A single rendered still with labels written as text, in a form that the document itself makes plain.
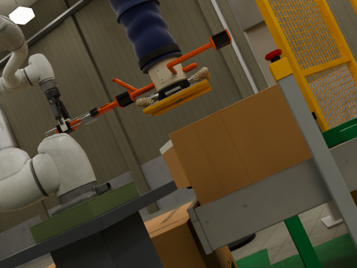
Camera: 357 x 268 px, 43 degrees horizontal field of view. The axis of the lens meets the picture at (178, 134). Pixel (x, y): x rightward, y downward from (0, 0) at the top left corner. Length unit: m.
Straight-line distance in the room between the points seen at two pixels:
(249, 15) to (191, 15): 8.06
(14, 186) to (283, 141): 1.15
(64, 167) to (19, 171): 0.16
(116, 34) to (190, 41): 2.17
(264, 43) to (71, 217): 2.12
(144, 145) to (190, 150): 9.92
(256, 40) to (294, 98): 1.57
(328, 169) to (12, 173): 1.15
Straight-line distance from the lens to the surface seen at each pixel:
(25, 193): 1.70
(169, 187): 1.74
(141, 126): 11.98
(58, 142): 1.68
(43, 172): 1.67
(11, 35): 1.94
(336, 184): 1.78
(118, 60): 12.25
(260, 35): 3.30
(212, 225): 1.96
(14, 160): 1.72
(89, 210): 1.53
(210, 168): 2.09
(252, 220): 1.95
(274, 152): 2.08
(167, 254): 2.17
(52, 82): 2.44
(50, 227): 1.66
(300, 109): 1.76
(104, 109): 2.34
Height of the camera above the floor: 0.78
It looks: 4 degrees up
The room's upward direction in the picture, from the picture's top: 25 degrees counter-clockwise
